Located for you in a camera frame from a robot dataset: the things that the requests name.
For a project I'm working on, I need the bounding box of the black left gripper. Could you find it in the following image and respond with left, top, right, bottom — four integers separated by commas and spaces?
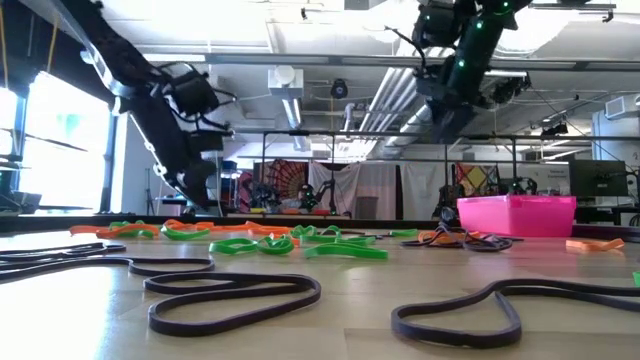
119, 84, 219, 209

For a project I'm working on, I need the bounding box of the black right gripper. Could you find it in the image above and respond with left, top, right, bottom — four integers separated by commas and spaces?
417, 54, 494, 145

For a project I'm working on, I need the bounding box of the orange rubber band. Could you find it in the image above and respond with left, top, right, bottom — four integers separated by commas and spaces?
68, 224, 110, 237
418, 229, 482, 246
209, 221, 264, 233
565, 238, 626, 253
269, 232, 302, 247
246, 224, 295, 238
162, 218, 217, 233

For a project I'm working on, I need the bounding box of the pink plastic basket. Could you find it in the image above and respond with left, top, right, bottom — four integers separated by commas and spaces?
456, 194, 578, 239

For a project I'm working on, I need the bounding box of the yellow red diamond cloth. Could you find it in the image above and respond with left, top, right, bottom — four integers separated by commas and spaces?
454, 162, 501, 199

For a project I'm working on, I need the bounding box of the black hanging spotlight cluster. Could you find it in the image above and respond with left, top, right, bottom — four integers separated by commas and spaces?
487, 74, 532, 106

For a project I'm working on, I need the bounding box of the white hanging cloth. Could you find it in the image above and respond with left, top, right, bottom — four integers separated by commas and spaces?
401, 160, 455, 222
308, 160, 400, 221

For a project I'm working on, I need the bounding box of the red patterned hanging cloth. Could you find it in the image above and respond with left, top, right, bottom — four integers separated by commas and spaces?
252, 159, 309, 214

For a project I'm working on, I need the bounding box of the black track spotlight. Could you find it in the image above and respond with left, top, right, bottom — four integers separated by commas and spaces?
540, 121, 570, 137

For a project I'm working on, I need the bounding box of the grey chair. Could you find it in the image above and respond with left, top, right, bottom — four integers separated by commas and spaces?
354, 195, 380, 221

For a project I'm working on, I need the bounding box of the bright window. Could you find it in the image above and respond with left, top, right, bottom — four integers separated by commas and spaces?
0, 72, 117, 214

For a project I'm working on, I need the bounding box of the white ceiling air unit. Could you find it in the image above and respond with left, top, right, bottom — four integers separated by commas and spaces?
267, 65, 305, 100

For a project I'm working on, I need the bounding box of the black computer monitor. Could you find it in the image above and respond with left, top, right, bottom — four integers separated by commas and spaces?
568, 159, 629, 198

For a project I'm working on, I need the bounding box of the silver ventilation duct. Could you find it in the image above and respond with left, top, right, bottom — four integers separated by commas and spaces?
359, 29, 436, 161

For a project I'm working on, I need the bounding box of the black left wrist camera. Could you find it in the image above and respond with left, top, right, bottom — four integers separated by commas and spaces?
197, 127, 236, 154

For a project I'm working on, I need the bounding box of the black metal rack frame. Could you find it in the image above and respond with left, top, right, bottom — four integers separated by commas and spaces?
259, 129, 640, 219

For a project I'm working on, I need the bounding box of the black overhead camera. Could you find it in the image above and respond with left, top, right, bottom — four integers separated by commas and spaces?
329, 78, 350, 101

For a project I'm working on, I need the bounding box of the grey overhead frame crossbar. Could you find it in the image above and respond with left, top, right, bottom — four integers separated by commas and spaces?
144, 51, 640, 72

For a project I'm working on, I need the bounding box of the white wall air vent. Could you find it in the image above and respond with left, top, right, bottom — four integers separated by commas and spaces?
603, 93, 640, 121

